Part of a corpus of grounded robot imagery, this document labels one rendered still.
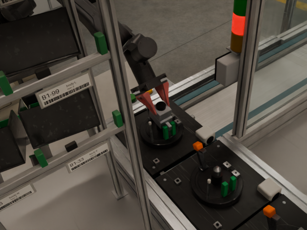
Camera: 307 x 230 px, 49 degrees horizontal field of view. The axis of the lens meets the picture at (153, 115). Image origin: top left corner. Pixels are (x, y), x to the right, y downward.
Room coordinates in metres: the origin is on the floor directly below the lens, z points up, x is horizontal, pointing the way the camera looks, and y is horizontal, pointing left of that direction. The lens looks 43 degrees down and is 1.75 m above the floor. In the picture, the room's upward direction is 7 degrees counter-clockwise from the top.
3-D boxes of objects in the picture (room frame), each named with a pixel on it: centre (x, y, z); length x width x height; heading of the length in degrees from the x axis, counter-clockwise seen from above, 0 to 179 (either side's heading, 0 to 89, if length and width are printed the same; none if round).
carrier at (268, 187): (0.52, -0.15, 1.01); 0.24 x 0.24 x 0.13; 30
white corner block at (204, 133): (0.71, -0.15, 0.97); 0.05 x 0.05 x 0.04; 30
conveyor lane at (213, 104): (0.87, -0.29, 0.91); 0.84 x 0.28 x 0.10; 120
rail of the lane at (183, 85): (1.01, -0.18, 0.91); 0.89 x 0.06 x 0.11; 120
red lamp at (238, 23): (0.74, -0.24, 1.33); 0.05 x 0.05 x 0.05
